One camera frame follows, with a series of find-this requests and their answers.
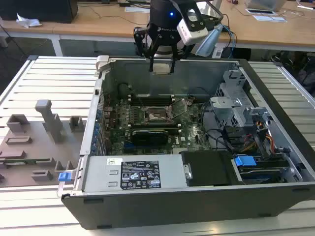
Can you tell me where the metal CPU socket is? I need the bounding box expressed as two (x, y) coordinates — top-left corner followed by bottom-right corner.
(141, 105), (178, 125)

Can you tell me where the green motherboard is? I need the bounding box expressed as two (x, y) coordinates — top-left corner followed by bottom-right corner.
(102, 95), (214, 156)

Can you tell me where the crumpled white paper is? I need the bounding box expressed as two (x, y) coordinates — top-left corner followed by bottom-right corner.
(16, 13), (42, 28)

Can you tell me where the silver drive bay bracket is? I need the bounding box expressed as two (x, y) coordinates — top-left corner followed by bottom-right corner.
(209, 96), (247, 128)

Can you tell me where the grey camera mount plate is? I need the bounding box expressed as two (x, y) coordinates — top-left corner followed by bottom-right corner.
(195, 0), (225, 28)

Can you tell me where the black metal PC case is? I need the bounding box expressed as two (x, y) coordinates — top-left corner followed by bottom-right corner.
(57, 55), (315, 231)

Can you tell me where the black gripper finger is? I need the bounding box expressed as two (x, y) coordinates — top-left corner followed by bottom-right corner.
(171, 43), (193, 74)
(133, 26), (161, 72)

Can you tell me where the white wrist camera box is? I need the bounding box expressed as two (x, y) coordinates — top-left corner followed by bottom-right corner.
(176, 7), (210, 47)

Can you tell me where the grey flat device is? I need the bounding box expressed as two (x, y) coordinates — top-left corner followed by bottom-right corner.
(245, 0), (284, 14)

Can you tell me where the RAM slot with white clips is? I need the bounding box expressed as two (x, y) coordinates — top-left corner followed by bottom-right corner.
(128, 99), (175, 103)
(128, 95), (175, 99)
(132, 124), (182, 128)
(131, 128), (182, 135)

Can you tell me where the metal socket cover frame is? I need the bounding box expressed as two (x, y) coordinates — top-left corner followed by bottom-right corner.
(169, 97), (194, 118)

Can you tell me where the black drive bay cover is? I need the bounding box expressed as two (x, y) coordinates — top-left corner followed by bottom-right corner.
(181, 150), (237, 187)

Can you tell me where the grey parts rack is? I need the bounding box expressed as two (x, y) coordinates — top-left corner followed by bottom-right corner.
(0, 99), (87, 189)

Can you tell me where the perforated metal drive cage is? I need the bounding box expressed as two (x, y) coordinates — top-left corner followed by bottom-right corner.
(214, 69), (250, 99)

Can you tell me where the wooden desk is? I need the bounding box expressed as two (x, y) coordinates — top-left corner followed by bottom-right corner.
(0, 0), (315, 54)

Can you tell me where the silver CPU chip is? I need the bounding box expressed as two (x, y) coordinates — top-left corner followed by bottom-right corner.
(152, 63), (173, 75)

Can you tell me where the white paper sheet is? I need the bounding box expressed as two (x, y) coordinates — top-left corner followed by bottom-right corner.
(252, 14), (288, 24)
(124, 6), (151, 13)

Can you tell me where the hard disk in blue carrier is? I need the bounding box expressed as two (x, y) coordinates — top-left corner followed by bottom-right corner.
(231, 154), (290, 184)

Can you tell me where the graphics card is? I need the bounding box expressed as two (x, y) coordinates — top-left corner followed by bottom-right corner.
(131, 129), (170, 148)

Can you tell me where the grey power supply unit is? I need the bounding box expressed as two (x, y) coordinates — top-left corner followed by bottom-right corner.
(82, 154), (188, 194)

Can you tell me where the black computer box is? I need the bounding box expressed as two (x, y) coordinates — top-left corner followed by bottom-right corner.
(0, 0), (79, 24)

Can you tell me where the pale blue hanging cloth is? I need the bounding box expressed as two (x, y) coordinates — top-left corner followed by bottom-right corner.
(195, 24), (224, 57)

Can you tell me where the coloured power wire bundle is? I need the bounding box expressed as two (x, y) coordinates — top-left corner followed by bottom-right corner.
(242, 120), (275, 154)

